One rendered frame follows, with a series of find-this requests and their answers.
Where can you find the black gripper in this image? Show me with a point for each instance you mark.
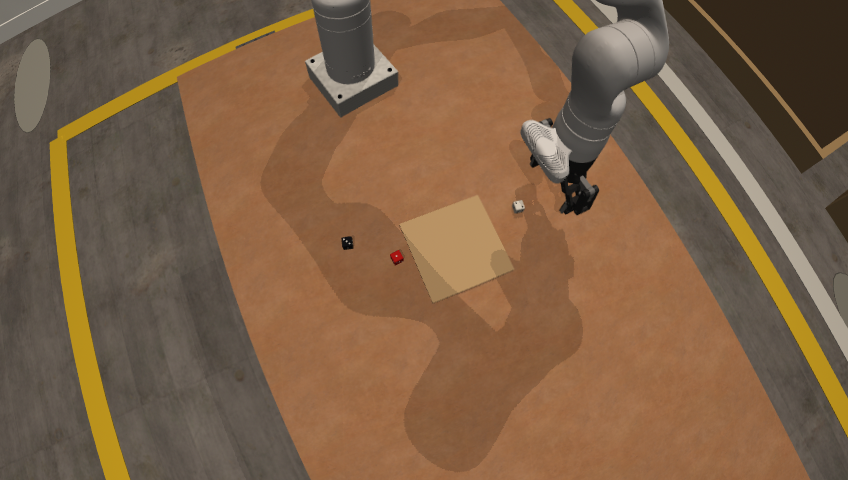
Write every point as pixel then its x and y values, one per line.
pixel 588 193

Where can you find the tan square mat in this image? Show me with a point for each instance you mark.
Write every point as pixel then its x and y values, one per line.
pixel 456 248

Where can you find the red die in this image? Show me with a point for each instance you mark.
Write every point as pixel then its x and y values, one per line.
pixel 396 257

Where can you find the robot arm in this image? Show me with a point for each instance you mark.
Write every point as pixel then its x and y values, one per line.
pixel 605 62

